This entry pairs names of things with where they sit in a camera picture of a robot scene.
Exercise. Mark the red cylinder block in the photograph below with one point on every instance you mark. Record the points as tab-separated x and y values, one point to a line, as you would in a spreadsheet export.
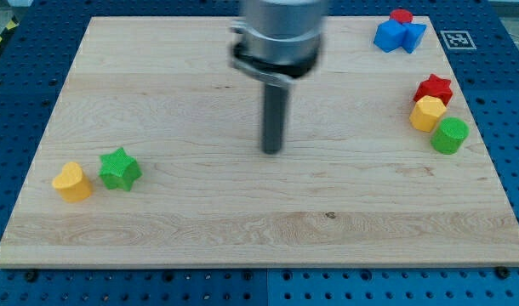
401	15

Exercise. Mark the red star block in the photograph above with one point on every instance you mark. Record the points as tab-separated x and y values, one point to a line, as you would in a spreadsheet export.
434	86

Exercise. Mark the wooden board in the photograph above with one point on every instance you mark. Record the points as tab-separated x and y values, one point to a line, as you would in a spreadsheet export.
354	186

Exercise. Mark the blue triangle block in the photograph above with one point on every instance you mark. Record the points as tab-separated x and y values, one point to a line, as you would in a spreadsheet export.
413	36

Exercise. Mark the green cylinder block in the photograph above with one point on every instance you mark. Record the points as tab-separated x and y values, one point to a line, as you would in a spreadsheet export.
450	135

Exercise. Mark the green star block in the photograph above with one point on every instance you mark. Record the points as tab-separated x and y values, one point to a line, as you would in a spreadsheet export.
118	170

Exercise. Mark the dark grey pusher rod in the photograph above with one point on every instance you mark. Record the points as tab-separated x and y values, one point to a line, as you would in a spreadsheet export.
275	102

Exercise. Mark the yellow heart block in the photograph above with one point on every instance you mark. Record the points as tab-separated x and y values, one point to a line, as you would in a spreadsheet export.
72	184

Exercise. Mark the yellow hexagon block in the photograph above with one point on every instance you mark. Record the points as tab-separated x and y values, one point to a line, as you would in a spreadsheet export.
426	113

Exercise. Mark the white fiducial marker tag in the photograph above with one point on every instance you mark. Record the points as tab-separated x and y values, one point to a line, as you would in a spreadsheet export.
457	40

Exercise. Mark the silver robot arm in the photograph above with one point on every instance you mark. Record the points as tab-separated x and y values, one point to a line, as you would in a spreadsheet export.
283	18

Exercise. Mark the blue cube block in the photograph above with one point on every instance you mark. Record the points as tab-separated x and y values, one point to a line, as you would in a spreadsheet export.
389	35

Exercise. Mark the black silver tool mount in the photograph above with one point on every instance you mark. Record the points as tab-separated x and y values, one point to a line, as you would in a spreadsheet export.
276	62

